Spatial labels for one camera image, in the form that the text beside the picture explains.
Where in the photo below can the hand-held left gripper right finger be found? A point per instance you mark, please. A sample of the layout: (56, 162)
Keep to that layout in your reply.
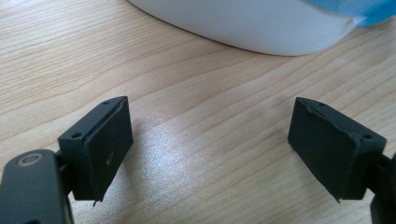
(330, 149)

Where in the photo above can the white pedal trash can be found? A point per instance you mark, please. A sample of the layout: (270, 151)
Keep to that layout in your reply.
(233, 25)

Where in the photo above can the blue cloth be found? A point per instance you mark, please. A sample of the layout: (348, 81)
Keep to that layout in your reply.
(358, 7)

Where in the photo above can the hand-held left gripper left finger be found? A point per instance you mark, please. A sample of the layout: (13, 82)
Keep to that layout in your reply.
(96, 149)

